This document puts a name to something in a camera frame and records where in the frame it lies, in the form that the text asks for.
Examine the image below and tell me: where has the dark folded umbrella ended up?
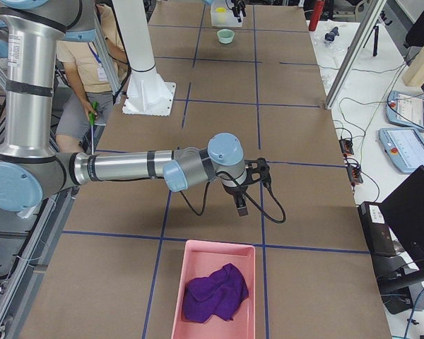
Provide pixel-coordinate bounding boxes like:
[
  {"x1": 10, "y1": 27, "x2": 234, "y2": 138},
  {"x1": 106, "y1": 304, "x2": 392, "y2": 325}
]
[{"x1": 324, "y1": 26, "x2": 339, "y2": 43}]

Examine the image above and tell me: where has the clear plastic box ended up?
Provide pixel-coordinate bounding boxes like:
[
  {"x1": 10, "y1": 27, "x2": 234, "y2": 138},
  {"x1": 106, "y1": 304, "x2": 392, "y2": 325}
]
[{"x1": 210, "y1": 4, "x2": 243, "y2": 28}]

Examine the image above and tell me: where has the pink plastic bin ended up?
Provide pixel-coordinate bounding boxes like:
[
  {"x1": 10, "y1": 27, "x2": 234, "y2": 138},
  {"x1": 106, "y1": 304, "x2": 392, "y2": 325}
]
[{"x1": 171, "y1": 240, "x2": 256, "y2": 338}]

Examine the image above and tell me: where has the aluminium frame post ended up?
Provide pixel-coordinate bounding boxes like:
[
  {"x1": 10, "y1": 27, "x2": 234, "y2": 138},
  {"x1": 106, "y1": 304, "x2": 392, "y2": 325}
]
[{"x1": 324, "y1": 0, "x2": 387, "y2": 109}]

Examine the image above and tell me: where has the black box device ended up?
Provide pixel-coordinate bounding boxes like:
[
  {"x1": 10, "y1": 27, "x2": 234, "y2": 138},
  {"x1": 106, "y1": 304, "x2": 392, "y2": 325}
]
[{"x1": 358, "y1": 201, "x2": 396, "y2": 257}]

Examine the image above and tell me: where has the near teach pendant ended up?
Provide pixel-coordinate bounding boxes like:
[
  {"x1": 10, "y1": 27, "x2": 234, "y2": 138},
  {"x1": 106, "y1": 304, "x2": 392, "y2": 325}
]
[{"x1": 378, "y1": 127, "x2": 424, "y2": 174}]

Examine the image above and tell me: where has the far teach pendant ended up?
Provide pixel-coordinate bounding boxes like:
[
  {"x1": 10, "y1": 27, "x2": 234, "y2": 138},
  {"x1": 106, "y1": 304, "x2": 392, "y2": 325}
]
[{"x1": 386, "y1": 90, "x2": 424, "y2": 131}]

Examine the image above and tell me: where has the pale green bowl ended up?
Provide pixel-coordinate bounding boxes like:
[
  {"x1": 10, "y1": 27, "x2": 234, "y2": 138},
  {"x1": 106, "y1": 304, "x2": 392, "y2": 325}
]
[{"x1": 217, "y1": 29, "x2": 235, "y2": 44}]

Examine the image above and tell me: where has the green handled screwdriver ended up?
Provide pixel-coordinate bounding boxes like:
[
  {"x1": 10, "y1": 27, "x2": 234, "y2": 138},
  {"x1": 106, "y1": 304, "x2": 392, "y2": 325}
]
[{"x1": 88, "y1": 101, "x2": 98, "y2": 155}]

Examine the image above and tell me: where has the black monitor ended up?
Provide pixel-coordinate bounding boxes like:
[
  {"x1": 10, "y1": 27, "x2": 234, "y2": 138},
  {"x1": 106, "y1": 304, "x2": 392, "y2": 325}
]
[{"x1": 380, "y1": 165, "x2": 424, "y2": 264}]

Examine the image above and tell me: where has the teach pendant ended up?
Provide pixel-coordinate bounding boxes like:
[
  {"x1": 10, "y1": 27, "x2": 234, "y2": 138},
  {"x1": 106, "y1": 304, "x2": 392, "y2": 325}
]
[
  {"x1": 378, "y1": 127, "x2": 424, "y2": 174},
  {"x1": 386, "y1": 90, "x2": 424, "y2": 131}
]

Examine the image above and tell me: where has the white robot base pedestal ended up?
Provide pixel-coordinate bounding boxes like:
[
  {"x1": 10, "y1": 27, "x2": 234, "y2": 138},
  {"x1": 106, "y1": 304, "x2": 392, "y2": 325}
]
[{"x1": 112, "y1": 0, "x2": 176, "y2": 117}]

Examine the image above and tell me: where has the red bottle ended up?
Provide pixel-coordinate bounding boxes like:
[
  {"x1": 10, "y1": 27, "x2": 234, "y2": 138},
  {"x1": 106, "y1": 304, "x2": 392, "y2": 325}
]
[{"x1": 308, "y1": 0, "x2": 325, "y2": 32}]

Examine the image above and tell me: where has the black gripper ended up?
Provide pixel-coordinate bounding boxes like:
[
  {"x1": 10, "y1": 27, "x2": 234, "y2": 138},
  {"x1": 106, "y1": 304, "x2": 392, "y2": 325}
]
[
  {"x1": 223, "y1": 185, "x2": 248, "y2": 216},
  {"x1": 231, "y1": 0, "x2": 246, "y2": 17}
]

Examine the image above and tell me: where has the seated person beige shirt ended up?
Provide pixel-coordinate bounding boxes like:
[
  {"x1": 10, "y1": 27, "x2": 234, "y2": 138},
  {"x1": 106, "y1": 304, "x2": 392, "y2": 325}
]
[{"x1": 56, "y1": 4, "x2": 128, "y2": 153}]

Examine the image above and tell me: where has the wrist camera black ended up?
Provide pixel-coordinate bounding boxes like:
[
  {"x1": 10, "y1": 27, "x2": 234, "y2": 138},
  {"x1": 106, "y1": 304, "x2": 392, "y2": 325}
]
[{"x1": 244, "y1": 157, "x2": 271, "y2": 189}]

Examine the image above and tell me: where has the purple cloth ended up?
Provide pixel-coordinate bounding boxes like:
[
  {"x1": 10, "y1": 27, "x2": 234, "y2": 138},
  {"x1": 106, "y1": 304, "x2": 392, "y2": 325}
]
[{"x1": 182, "y1": 263, "x2": 249, "y2": 323}]

